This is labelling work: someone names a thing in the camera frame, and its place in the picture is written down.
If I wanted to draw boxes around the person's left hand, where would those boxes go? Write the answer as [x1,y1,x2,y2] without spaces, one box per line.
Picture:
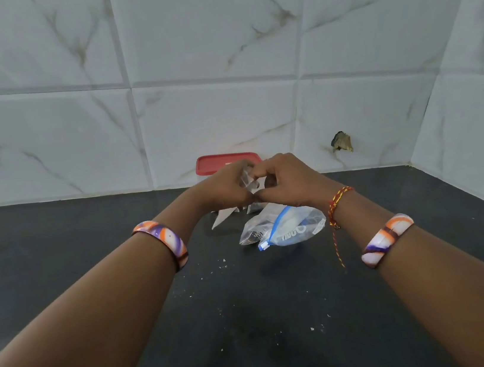
[194,157,264,217]

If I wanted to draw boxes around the person's right hand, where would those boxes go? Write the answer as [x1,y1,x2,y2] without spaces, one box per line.
[249,146,341,220]

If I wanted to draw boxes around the large clear blue-zip bag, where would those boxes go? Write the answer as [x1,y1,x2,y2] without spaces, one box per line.
[234,196,330,254]

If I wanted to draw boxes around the person's left forearm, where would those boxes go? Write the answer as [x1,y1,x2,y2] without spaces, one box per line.
[0,185,237,367]

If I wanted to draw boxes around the person's right forearm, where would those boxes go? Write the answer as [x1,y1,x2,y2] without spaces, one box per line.
[324,173,484,367]

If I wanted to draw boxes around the orange purple white bangle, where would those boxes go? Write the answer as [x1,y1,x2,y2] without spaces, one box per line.
[355,211,421,271]
[130,216,191,278]

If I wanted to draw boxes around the red yellow thread bracelet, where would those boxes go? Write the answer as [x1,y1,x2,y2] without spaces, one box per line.
[323,185,365,270]

